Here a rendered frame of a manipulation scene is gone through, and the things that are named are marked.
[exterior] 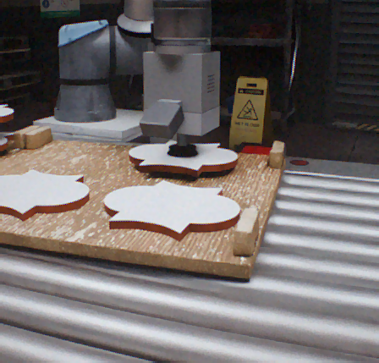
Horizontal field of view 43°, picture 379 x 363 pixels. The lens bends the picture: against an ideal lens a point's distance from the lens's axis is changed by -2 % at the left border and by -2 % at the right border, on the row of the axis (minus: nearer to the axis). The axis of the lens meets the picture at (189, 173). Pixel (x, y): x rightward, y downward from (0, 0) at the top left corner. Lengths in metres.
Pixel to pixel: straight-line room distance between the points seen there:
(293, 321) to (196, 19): 0.39
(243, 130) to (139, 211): 3.73
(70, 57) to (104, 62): 0.08
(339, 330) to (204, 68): 0.37
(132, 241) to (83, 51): 0.75
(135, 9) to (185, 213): 0.71
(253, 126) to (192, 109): 3.57
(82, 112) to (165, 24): 0.57
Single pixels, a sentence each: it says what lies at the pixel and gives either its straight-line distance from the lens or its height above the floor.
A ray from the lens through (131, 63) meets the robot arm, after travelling 1.19.
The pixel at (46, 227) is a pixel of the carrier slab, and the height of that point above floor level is 0.94.
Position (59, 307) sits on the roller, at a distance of 0.42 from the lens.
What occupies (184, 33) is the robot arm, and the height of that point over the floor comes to 1.12.
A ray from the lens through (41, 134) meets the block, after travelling 0.84.
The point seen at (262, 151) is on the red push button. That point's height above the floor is 0.93.
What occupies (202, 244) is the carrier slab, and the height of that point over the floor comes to 0.94.
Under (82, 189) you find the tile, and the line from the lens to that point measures 0.60.
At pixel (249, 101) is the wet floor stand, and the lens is 4.23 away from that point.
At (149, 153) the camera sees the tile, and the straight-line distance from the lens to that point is 0.69.
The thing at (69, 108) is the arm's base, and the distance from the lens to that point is 1.18.
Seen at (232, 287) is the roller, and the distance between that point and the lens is 0.45.
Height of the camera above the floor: 1.15
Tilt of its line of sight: 18 degrees down
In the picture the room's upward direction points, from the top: straight up
